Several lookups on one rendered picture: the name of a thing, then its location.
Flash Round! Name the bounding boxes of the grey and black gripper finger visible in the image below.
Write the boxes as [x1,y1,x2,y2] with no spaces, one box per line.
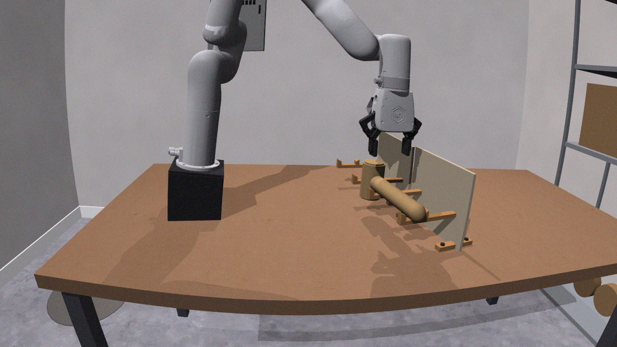
[359,111,381,157]
[402,118,422,156]

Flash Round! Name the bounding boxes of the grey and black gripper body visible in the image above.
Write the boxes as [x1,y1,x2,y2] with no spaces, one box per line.
[371,87,415,133]

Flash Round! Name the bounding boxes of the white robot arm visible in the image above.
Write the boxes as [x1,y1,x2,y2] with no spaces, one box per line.
[168,0,411,172]

